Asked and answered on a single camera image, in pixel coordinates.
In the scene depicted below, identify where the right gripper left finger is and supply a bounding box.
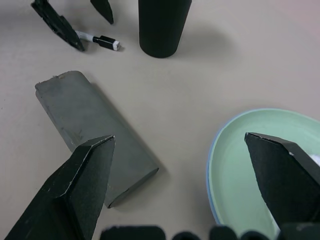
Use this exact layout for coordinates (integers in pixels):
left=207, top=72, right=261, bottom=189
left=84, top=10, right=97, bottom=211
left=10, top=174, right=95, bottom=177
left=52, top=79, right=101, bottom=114
left=0, top=135, right=117, bottom=240

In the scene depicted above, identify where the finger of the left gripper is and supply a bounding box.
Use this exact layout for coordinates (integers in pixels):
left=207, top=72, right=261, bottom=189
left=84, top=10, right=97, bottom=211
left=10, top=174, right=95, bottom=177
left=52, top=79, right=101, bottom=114
left=89, top=0, right=115, bottom=25
left=30, top=0, right=86, bottom=52

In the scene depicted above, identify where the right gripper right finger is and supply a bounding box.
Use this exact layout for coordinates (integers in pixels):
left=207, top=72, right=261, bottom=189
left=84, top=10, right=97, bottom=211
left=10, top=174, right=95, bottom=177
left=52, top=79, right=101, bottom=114
left=244, top=132, right=320, bottom=227

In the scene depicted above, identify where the white marker black cap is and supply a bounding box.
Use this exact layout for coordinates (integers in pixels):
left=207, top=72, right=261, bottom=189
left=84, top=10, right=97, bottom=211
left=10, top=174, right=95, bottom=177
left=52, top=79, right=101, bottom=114
left=74, top=29, right=123, bottom=52

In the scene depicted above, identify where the green round plate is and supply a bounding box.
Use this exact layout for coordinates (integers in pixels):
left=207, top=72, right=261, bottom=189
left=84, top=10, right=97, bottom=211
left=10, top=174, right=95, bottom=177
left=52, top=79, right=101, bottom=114
left=208, top=107, right=320, bottom=239

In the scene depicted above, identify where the grey glasses case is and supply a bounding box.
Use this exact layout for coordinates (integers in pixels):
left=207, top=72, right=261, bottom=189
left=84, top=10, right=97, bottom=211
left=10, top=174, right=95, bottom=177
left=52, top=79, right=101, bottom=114
left=34, top=70, right=160, bottom=209

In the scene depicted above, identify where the black plastic cup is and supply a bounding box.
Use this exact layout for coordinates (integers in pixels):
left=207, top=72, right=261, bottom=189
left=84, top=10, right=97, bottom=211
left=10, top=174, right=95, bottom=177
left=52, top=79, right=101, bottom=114
left=137, top=0, right=193, bottom=59

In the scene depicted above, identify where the blue round plate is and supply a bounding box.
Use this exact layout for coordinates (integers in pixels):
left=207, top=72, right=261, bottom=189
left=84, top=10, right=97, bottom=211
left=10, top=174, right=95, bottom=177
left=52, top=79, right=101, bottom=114
left=205, top=107, right=320, bottom=237

